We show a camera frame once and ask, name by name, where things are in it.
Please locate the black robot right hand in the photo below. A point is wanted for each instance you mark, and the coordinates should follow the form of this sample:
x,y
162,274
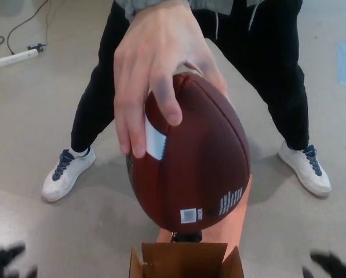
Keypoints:
x,y
335,269

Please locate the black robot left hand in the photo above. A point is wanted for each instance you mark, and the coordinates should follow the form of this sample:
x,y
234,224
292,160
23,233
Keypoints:
x,y
4,265

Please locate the person's right hand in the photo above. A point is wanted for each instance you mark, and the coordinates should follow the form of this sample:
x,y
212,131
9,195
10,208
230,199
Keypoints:
x,y
155,46

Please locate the brown leather football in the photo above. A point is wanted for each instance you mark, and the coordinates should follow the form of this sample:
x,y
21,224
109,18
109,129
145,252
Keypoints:
x,y
201,150

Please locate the person's grey hoodie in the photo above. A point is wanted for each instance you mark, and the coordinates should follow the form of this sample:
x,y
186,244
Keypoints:
x,y
124,6

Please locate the person's black trousers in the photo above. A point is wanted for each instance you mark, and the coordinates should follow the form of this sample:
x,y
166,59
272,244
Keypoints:
x,y
271,72

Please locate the white sneaker navy laces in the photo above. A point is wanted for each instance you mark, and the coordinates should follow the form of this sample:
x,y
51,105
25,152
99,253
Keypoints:
x,y
306,171
67,178

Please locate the pink flat board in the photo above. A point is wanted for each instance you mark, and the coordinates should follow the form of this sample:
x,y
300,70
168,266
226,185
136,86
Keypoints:
x,y
230,226

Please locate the black power adapter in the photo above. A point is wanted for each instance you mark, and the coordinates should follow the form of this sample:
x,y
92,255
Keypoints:
x,y
35,47

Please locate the white power strip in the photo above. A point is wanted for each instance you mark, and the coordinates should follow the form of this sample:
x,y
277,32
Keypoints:
x,y
16,58

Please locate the brown cardboard box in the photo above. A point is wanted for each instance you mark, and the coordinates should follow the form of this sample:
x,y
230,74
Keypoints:
x,y
187,263

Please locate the black air pump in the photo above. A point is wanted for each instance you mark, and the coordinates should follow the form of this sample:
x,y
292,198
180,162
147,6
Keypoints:
x,y
190,236

